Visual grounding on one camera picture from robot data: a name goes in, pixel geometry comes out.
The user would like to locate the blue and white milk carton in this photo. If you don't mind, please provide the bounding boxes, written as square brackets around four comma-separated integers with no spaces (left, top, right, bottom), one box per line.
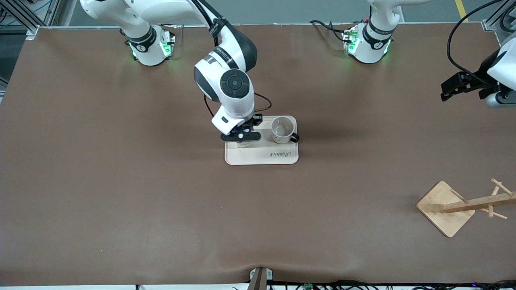
[232,127,256,149]

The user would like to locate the cream tray with bear print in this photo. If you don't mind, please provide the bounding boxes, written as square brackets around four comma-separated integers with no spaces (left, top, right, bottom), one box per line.
[225,116,299,166]

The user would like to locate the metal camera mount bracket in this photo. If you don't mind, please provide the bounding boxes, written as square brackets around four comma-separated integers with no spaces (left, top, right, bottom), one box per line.
[249,267,273,290]

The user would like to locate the black left arm base cable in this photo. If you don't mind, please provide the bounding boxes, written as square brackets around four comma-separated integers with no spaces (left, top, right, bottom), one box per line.
[309,19,352,43]

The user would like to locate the aluminium frame rail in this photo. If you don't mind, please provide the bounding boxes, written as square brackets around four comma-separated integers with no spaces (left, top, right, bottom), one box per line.
[482,0,516,33]
[0,0,55,36]

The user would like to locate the white smiley mug black handle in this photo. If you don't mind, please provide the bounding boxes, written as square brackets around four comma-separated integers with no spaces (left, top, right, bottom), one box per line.
[270,115,300,145]

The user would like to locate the wooden mug stand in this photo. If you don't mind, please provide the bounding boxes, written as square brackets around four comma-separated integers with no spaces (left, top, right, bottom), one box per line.
[416,178,516,238]

